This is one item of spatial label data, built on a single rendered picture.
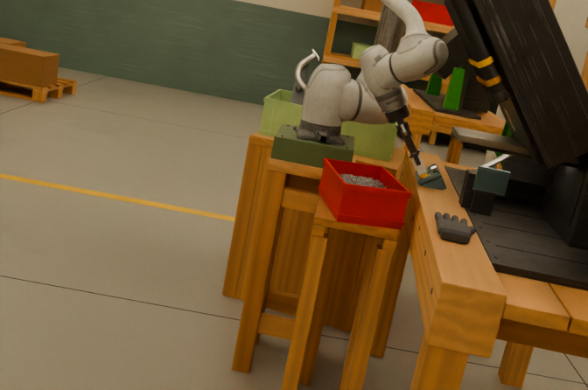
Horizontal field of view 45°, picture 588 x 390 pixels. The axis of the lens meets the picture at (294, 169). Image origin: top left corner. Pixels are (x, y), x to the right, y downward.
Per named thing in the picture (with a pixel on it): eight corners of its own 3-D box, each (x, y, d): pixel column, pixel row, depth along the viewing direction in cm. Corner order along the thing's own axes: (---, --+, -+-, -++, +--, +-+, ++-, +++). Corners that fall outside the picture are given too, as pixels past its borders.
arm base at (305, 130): (297, 140, 254) (300, 125, 252) (292, 128, 275) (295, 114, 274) (347, 148, 256) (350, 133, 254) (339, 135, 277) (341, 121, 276)
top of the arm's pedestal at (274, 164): (266, 169, 255) (268, 158, 254) (276, 151, 286) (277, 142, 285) (353, 186, 254) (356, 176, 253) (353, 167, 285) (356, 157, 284)
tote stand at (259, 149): (222, 294, 340) (249, 134, 321) (257, 262, 389) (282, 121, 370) (359, 335, 324) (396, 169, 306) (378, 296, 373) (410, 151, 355)
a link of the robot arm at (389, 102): (374, 99, 227) (382, 116, 228) (402, 87, 226) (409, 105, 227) (374, 96, 236) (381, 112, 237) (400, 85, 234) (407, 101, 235)
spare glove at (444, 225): (479, 248, 178) (481, 239, 178) (437, 239, 179) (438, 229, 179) (471, 226, 198) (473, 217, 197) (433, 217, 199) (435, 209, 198)
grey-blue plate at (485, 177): (467, 211, 213) (479, 166, 209) (466, 209, 214) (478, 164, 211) (499, 218, 212) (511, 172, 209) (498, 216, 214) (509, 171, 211)
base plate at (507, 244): (490, 270, 169) (492, 262, 169) (443, 170, 276) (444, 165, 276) (668, 308, 167) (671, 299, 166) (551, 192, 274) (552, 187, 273)
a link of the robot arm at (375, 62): (367, 101, 231) (399, 90, 222) (347, 57, 228) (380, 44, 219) (382, 91, 238) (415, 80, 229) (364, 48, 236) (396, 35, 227)
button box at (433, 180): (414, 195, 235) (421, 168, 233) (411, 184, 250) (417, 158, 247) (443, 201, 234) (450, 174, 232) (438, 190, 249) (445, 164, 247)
